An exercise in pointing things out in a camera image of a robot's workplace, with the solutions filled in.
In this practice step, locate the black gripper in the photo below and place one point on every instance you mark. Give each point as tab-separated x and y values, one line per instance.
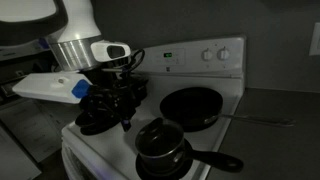
110	83

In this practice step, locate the small glass pot lid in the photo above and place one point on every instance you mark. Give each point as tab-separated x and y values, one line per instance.
160	140

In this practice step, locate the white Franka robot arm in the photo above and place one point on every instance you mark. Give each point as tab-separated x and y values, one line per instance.
76	26

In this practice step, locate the small black pot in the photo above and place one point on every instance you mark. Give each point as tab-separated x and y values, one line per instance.
166	160

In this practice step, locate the green stove clock display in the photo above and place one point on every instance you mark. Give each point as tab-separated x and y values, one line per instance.
168	55

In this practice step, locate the white electric stove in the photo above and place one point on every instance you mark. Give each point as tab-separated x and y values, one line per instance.
216	83

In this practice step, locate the white stove knob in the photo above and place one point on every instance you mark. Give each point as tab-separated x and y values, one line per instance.
206	54
223	53

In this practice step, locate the white box with blue end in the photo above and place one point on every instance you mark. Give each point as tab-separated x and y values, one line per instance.
46	87

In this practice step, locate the light grey cabinet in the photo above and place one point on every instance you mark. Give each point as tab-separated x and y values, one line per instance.
30	133

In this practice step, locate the white wall outlet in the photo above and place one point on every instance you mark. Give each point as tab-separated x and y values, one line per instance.
315	38

